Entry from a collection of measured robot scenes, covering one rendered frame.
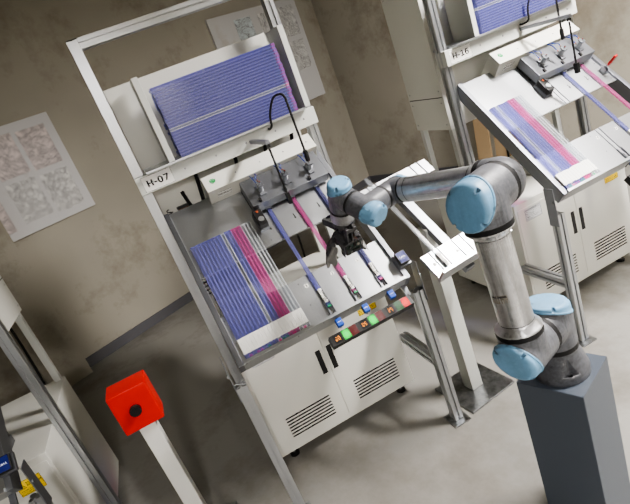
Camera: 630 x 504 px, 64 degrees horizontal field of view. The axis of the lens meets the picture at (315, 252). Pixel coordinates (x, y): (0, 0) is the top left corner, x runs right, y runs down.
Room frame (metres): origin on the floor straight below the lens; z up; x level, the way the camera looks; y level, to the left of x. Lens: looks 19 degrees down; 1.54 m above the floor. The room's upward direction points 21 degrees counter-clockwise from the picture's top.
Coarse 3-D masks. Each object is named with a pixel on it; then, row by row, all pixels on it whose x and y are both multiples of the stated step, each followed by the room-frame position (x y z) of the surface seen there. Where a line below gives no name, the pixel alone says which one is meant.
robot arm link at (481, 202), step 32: (480, 192) 1.01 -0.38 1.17; (512, 192) 1.04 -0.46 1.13; (480, 224) 1.00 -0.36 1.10; (512, 224) 1.02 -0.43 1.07; (480, 256) 1.06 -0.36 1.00; (512, 256) 1.03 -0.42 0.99; (512, 288) 1.02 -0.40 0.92; (512, 320) 1.02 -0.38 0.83; (512, 352) 1.01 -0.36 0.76; (544, 352) 1.00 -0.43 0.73
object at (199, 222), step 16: (240, 192) 2.06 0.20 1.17; (304, 192) 2.03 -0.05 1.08; (192, 208) 2.03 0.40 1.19; (208, 208) 2.02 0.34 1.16; (224, 208) 2.01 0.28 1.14; (240, 208) 2.00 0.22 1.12; (272, 208) 1.98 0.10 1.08; (288, 208) 1.97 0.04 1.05; (304, 208) 1.97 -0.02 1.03; (320, 208) 1.96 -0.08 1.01; (176, 224) 1.98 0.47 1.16; (192, 224) 1.97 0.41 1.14; (208, 224) 1.96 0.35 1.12; (224, 224) 1.95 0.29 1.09; (240, 224) 1.94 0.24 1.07; (272, 224) 1.93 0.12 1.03; (288, 224) 1.92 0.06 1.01; (304, 224) 1.91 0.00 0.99; (192, 240) 1.91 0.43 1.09; (272, 240) 1.87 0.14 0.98; (192, 256) 1.86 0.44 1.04
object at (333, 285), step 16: (352, 256) 1.78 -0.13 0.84; (368, 256) 1.77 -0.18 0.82; (384, 256) 1.76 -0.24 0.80; (320, 272) 1.74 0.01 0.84; (336, 272) 1.74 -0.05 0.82; (352, 272) 1.73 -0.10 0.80; (368, 272) 1.72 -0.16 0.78; (384, 272) 1.71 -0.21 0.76; (304, 288) 1.70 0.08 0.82; (336, 288) 1.69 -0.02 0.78; (368, 288) 1.67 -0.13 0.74; (304, 304) 1.66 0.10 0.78; (320, 304) 1.65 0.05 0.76; (336, 304) 1.64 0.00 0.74; (224, 320) 1.65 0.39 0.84; (240, 352) 1.55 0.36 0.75
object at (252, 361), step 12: (384, 288) 1.64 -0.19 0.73; (396, 288) 1.69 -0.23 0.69; (360, 300) 1.62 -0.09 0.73; (372, 300) 1.66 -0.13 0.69; (336, 312) 1.60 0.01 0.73; (348, 312) 1.63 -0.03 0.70; (312, 324) 1.57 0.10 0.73; (324, 324) 1.60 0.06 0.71; (300, 336) 1.57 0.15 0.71; (276, 348) 1.54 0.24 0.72; (252, 360) 1.51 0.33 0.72; (264, 360) 1.56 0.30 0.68
